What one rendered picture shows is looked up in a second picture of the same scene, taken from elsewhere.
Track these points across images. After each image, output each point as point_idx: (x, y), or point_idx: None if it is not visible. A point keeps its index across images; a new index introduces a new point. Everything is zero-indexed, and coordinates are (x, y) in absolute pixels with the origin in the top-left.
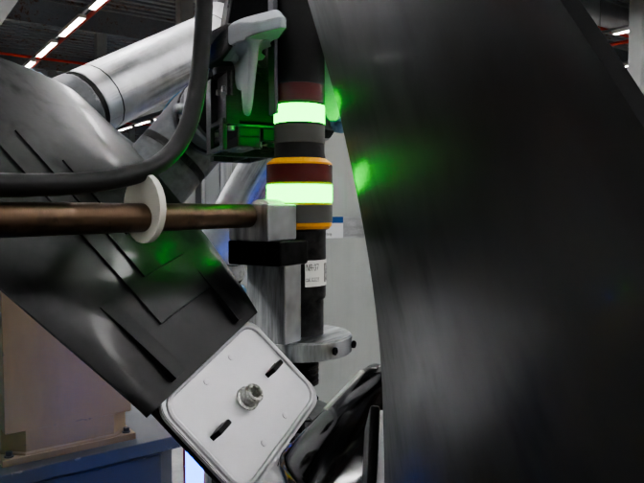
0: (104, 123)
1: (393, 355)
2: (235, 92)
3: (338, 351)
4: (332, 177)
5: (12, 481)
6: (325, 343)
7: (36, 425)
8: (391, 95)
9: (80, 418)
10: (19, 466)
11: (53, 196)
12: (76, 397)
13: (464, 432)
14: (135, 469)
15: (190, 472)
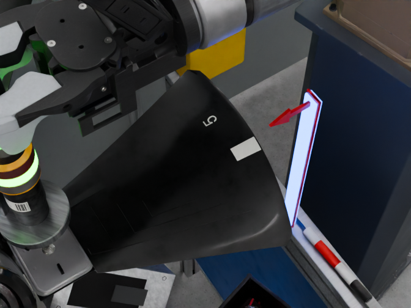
0: (11, 1)
1: None
2: (38, 56)
3: (10, 242)
4: (4, 177)
5: (315, 29)
6: (2, 232)
7: (352, 6)
8: None
9: (383, 27)
10: (329, 22)
11: None
12: (385, 10)
13: None
14: (405, 96)
15: (295, 159)
